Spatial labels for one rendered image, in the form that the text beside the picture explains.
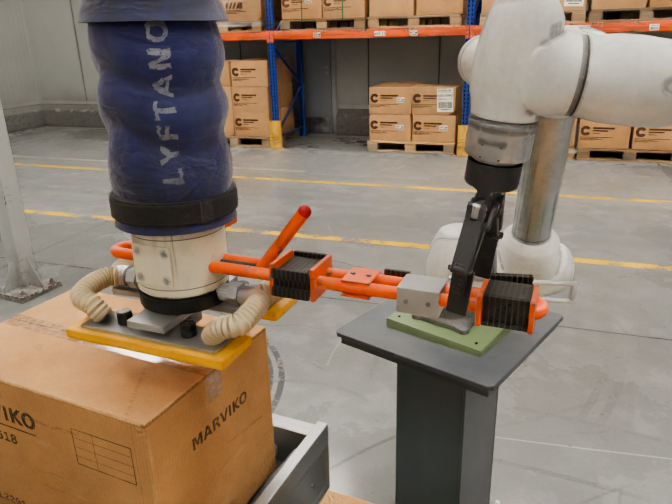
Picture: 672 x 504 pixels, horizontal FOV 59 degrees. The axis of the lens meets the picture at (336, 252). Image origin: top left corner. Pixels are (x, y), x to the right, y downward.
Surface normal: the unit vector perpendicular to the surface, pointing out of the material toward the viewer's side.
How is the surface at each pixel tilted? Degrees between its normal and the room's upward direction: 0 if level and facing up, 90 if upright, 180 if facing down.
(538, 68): 92
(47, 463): 90
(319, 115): 90
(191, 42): 79
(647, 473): 0
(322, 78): 90
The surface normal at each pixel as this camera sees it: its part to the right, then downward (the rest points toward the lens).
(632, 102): -0.16, 0.71
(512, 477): -0.03, -0.94
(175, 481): 0.91, 0.13
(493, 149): -0.46, 0.35
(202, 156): 0.66, -0.03
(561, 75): -0.11, 0.38
